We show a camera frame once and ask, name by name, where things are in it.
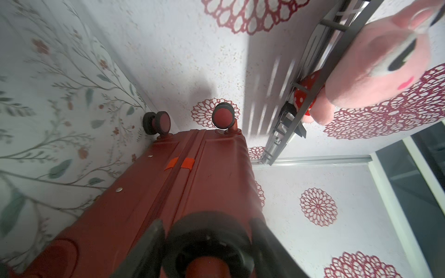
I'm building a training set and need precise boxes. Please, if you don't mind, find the pink pig plush toy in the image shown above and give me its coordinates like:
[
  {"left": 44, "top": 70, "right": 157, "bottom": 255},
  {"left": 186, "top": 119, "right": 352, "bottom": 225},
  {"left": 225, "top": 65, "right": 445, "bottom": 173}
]
[{"left": 302, "top": 1, "right": 445, "bottom": 126}]

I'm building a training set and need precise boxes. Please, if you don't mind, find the aluminium frame back rail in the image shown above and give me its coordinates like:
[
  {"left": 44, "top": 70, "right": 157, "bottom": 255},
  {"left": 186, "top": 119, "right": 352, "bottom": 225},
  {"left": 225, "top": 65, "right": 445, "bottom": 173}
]
[{"left": 251, "top": 155, "right": 372, "bottom": 167}]

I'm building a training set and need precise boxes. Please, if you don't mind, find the red hard-shell suitcase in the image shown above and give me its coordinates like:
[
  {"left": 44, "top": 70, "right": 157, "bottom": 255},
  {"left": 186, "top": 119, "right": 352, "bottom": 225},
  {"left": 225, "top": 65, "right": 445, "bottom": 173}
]
[{"left": 23, "top": 102, "right": 263, "bottom": 278}]

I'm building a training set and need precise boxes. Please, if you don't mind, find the grey metal wall shelf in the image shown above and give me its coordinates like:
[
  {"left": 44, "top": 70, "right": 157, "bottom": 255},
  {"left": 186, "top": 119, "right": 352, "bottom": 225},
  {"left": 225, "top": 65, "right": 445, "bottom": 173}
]
[{"left": 258, "top": 1, "right": 382, "bottom": 165}]

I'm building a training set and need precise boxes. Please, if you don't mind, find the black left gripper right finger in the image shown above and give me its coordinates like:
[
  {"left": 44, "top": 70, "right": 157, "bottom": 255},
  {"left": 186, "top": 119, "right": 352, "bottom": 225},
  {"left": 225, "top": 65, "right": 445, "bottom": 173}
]
[{"left": 250, "top": 218, "right": 308, "bottom": 278}]

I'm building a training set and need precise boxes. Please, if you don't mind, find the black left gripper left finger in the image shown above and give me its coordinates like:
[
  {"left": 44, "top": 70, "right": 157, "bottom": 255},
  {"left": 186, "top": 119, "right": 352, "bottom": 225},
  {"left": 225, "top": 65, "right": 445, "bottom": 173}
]
[{"left": 110, "top": 219, "right": 165, "bottom": 278}]

